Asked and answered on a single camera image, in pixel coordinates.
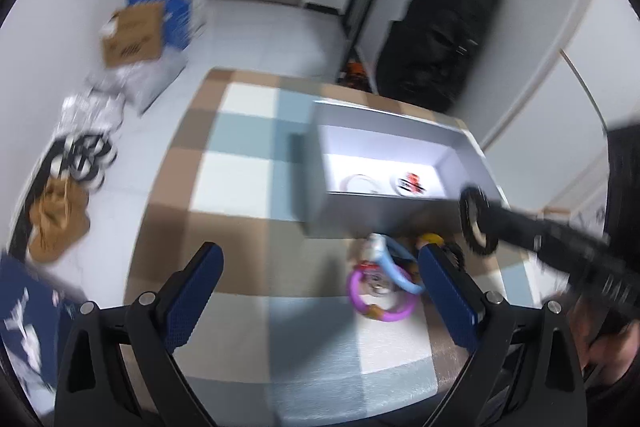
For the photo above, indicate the small orange object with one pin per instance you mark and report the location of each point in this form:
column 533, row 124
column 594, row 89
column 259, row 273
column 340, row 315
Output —
column 356, row 72

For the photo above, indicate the grey cardboard box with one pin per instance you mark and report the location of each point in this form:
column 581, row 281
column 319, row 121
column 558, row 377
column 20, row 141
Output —
column 390, row 207

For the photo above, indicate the brown cardboard box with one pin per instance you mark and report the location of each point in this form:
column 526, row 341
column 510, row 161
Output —
column 132, row 34

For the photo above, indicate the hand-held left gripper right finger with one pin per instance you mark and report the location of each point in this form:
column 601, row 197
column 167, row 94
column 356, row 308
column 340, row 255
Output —
column 447, row 297

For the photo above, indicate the pink toy with yellow cap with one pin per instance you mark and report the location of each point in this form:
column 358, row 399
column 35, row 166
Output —
column 431, row 239

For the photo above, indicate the blue cardboard box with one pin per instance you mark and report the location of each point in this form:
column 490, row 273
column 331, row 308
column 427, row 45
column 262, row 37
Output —
column 175, row 14

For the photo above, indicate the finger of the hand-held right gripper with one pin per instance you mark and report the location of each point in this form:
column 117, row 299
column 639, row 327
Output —
column 515, row 222

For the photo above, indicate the blue printed cloth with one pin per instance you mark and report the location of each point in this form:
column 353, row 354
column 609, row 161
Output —
column 25, row 317

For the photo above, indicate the checked tablecloth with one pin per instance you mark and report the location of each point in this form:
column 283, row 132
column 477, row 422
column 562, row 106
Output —
column 230, row 187

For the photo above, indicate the brown bag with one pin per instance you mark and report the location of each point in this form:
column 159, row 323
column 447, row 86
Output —
column 57, row 222

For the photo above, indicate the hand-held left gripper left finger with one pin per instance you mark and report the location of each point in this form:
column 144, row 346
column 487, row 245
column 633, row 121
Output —
column 195, row 289

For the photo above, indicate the person's right hand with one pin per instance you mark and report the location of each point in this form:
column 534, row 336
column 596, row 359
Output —
column 607, row 342

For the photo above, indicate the white plastic bags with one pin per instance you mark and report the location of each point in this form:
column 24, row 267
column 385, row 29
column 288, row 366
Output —
column 145, row 79

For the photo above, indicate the black coat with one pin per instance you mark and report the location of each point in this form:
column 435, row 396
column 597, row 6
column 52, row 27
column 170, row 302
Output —
column 435, row 37

